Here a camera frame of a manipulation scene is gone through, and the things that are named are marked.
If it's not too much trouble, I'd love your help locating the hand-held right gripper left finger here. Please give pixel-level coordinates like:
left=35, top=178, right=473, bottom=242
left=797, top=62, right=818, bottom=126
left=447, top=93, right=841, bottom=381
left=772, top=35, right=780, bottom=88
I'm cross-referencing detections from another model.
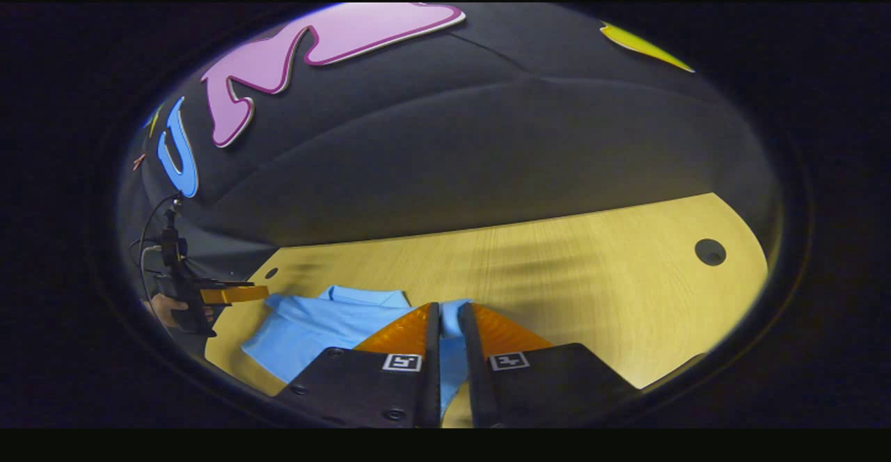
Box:
left=275, top=301, right=441, bottom=429

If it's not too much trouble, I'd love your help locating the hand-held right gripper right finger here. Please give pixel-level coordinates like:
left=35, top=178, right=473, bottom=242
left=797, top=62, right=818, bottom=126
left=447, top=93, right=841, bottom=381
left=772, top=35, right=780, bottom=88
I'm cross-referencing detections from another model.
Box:
left=457, top=301, right=642, bottom=429

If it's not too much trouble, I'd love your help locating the light blue T-shirt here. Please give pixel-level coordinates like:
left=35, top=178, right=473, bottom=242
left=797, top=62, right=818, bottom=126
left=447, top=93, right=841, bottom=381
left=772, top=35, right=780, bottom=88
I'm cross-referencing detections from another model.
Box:
left=241, top=285, right=475, bottom=420

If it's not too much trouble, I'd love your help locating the black backdrop cloth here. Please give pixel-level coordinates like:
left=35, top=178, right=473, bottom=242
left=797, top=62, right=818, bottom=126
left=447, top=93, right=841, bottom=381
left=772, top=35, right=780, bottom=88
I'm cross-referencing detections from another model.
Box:
left=117, top=3, right=782, bottom=289

